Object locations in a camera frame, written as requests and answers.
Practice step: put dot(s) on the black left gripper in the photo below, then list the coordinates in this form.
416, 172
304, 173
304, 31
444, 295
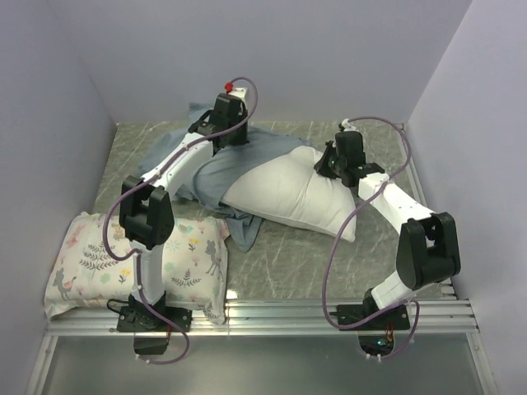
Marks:
242, 139

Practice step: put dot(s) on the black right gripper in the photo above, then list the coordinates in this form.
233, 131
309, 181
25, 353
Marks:
321, 167

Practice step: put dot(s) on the white pillow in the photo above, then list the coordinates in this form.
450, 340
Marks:
287, 190

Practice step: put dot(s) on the blue-grey pillowcase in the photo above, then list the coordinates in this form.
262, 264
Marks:
210, 182

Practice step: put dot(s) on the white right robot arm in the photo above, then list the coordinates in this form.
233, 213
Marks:
428, 250

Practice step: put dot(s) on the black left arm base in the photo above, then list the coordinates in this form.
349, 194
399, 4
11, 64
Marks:
151, 334

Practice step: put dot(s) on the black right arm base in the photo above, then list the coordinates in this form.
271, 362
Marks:
378, 339

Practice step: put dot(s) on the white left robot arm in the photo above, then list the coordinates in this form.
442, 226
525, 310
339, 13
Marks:
145, 211

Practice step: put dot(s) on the floral patterned pillow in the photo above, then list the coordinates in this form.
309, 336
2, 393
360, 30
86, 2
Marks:
194, 266

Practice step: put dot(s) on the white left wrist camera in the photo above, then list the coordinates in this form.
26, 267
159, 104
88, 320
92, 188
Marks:
238, 92

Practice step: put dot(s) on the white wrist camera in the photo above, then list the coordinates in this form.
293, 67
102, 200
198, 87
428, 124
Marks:
347, 126
238, 92

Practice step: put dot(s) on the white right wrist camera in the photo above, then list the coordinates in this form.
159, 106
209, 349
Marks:
347, 126

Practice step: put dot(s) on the aluminium frame rail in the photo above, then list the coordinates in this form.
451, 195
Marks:
270, 318

